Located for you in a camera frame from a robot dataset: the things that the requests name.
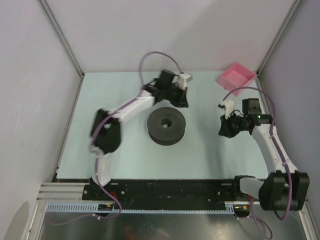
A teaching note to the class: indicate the black cable spool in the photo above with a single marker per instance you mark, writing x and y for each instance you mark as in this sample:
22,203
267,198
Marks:
166,126

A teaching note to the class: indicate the grey slotted cable duct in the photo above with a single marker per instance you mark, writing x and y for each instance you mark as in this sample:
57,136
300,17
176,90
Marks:
101,208

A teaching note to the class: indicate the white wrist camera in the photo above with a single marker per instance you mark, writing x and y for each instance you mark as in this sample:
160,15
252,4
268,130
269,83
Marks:
182,79
228,106

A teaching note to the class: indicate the aluminium front rail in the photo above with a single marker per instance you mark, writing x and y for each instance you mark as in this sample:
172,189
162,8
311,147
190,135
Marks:
73,191

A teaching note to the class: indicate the aluminium frame post left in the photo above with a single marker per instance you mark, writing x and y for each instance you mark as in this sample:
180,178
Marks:
51,18

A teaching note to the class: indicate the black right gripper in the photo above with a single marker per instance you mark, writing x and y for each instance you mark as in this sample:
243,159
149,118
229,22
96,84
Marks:
225,130

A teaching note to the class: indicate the aluminium frame post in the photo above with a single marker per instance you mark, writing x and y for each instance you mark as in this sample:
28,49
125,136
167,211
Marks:
284,27
51,18

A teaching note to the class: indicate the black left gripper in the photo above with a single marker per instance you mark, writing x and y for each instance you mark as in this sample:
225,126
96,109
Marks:
181,101

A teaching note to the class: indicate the pink open box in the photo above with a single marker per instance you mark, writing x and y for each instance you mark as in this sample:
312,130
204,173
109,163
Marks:
236,76

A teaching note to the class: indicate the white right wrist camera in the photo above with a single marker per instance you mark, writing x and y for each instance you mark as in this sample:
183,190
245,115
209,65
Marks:
228,106

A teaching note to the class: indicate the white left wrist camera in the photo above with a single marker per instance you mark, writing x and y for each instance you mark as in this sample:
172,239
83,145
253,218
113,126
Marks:
182,79

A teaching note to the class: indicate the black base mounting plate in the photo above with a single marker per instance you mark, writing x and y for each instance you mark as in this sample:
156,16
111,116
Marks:
126,189

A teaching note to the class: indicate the aluminium frame post right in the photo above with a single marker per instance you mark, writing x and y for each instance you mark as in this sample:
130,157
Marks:
284,27

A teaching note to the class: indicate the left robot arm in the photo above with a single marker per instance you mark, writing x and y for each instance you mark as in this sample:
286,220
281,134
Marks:
106,129

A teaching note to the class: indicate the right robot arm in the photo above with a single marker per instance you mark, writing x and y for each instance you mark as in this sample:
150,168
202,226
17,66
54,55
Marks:
285,188

